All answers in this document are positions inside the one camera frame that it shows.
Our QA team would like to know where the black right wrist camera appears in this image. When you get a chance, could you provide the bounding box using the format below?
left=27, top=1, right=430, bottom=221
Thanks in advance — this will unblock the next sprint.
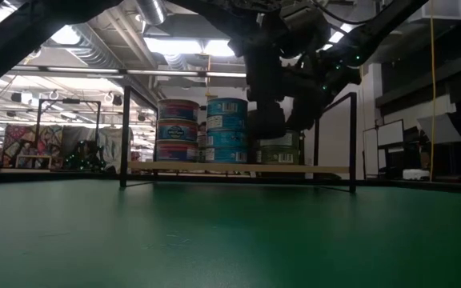
left=280, top=3, right=332, bottom=55

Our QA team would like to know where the long LED light bar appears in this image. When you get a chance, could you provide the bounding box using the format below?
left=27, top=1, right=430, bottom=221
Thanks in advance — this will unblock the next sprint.
left=10, top=66, right=247, bottom=79

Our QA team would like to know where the wooden shelf black metal frame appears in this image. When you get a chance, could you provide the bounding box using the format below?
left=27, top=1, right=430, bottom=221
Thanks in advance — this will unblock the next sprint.
left=118, top=85, right=356, bottom=194

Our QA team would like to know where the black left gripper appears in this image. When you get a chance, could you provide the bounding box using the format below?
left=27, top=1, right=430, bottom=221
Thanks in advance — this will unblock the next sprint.
left=230, top=23, right=288, bottom=139

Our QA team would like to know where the round silver ceiling duct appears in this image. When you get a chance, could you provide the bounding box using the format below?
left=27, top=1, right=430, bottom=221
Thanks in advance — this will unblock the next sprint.
left=135, top=0, right=168, bottom=26

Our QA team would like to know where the white panel board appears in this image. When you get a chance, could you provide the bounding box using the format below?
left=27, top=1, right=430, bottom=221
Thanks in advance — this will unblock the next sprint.
left=363, top=118, right=406, bottom=179

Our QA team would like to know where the green table mat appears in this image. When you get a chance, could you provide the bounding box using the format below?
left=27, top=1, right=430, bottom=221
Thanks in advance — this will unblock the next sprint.
left=0, top=178, right=461, bottom=288

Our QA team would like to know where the grey angled panel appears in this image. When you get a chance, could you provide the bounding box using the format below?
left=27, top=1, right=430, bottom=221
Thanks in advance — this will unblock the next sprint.
left=416, top=113, right=461, bottom=145

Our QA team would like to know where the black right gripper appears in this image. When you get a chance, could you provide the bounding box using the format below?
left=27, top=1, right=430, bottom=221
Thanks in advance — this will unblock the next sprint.
left=286, top=51, right=362, bottom=131

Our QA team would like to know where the colourful patterned cloth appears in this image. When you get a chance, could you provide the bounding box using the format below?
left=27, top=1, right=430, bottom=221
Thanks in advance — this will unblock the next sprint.
left=2, top=124, right=64, bottom=169

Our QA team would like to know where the white draped cloth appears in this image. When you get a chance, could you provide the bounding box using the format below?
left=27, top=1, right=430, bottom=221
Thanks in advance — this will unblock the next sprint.
left=94, top=126, right=134, bottom=171

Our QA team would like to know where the long ribbed silver duct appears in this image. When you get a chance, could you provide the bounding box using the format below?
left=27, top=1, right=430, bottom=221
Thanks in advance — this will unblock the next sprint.
left=68, top=22, right=127, bottom=71

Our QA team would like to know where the white box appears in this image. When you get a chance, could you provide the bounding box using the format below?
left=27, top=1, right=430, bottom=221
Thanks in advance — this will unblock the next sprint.
left=401, top=168, right=431, bottom=181

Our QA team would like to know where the black metal table frame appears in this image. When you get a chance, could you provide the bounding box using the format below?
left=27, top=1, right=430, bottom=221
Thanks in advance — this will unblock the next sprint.
left=0, top=170, right=461, bottom=197

